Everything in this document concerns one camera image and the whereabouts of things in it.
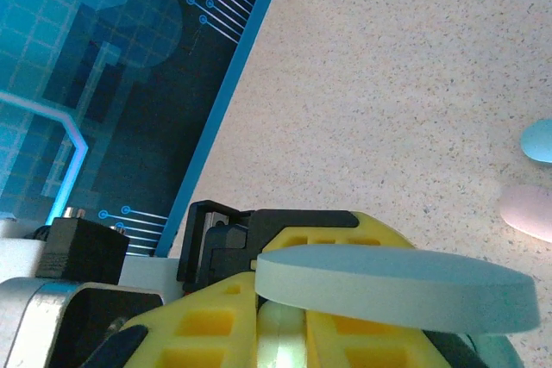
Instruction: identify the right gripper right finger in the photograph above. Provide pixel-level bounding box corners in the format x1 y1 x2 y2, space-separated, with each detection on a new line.
304 310 480 368

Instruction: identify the blue earbud charging case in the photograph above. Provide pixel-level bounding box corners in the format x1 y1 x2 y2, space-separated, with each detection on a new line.
518 119 552 166

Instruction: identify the pink earbud charging case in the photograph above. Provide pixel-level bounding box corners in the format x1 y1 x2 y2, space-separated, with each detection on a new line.
497 184 552 243

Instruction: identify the mint green earbud charging case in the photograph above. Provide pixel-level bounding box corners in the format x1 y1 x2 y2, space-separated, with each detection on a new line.
253 242 543 368

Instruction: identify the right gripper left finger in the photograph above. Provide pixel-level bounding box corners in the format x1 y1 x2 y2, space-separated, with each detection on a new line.
88 271 260 368

